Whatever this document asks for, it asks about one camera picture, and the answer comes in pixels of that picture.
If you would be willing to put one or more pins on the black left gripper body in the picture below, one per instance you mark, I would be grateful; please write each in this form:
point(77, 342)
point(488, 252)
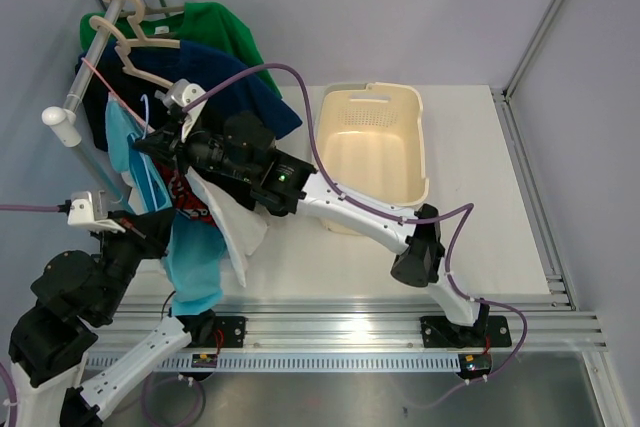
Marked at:
point(120, 251)

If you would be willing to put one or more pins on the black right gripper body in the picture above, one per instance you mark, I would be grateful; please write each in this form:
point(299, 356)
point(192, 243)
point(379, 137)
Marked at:
point(203, 151)

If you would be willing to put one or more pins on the blue wire hanger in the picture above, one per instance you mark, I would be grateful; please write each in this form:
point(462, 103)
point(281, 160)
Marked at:
point(153, 189)

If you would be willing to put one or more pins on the white red print t shirt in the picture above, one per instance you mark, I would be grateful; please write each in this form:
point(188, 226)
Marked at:
point(242, 230)

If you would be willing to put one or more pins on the light blue t shirt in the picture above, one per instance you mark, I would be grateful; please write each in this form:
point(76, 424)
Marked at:
point(195, 247)

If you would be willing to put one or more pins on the pink wire hanger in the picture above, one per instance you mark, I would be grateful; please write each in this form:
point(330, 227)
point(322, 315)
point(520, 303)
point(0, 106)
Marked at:
point(110, 87)

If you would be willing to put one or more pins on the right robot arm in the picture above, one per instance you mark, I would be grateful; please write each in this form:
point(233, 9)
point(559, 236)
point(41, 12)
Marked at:
point(245, 151)

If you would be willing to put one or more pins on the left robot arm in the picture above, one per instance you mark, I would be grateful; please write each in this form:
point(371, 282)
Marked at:
point(76, 294)

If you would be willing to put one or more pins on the black t shirt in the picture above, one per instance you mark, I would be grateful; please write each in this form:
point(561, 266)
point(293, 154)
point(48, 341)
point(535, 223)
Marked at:
point(130, 89)

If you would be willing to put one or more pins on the navy blue t shirt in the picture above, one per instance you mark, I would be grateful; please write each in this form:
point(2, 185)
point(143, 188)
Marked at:
point(208, 67)

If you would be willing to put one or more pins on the beige wooden hanger front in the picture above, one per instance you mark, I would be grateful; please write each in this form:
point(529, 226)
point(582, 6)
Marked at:
point(124, 47)

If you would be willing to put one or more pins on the green t shirt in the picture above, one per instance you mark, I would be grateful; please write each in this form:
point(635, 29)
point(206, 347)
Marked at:
point(210, 24)

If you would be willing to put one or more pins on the beige wooden hanger rear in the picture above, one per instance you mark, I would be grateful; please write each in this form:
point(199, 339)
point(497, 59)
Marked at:
point(141, 10)

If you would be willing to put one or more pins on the cream plastic laundry basket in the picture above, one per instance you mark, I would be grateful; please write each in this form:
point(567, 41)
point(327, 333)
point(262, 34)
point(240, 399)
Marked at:
point(369, 138)

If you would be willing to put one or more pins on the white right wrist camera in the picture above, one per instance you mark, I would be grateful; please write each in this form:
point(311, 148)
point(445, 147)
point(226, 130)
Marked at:
point(183, 103)

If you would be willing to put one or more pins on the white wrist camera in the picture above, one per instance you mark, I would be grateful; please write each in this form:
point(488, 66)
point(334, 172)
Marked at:
point(87, 210)
point(183, 103)

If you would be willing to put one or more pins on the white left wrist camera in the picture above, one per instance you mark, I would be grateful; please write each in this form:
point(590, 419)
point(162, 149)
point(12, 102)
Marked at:
point(87, 210)

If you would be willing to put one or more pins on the white slotted cable duct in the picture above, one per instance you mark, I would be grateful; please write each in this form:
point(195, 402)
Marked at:
point(311, 362)

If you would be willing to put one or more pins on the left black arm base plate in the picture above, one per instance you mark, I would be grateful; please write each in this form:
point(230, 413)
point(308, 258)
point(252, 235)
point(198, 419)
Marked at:
point(229, 332)

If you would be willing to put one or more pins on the grey metal clothes rail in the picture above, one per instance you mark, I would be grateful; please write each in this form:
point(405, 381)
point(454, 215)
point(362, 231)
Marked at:
point(62, 120)

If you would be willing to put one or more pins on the aluminium frame post right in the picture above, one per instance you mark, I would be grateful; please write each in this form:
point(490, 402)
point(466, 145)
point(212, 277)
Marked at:
point(534, 47)

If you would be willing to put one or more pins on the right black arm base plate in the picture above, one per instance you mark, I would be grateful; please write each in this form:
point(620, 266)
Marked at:
point(438, 332)

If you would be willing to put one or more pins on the aluminium mounting rail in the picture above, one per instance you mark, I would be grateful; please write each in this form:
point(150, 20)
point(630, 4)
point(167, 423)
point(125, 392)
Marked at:
point(400, 332)

